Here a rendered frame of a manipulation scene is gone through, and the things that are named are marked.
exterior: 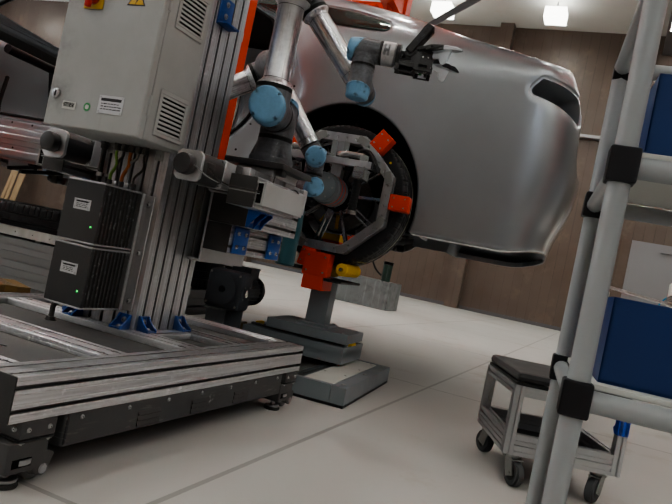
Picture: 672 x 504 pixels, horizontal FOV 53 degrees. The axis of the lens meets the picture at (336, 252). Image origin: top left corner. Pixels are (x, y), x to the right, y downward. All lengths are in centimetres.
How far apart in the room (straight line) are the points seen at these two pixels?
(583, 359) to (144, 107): 135
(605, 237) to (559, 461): 28
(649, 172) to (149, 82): 135
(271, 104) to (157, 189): 44
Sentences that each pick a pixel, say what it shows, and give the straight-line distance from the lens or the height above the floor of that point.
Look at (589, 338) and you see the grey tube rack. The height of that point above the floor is 53.
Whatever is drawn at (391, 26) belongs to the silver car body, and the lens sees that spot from 349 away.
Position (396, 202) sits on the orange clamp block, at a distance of 297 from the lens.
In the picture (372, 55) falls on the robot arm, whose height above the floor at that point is 119.
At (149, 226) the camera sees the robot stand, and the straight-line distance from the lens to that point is 205.
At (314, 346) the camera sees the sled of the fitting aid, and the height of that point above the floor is 15.
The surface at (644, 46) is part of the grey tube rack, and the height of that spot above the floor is 89.
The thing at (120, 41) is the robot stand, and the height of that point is 101.
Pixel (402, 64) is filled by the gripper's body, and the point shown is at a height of 118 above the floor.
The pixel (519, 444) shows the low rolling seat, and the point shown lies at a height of 13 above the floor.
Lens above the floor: 56
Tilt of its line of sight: level
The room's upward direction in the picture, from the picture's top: 12 degrees clockwise
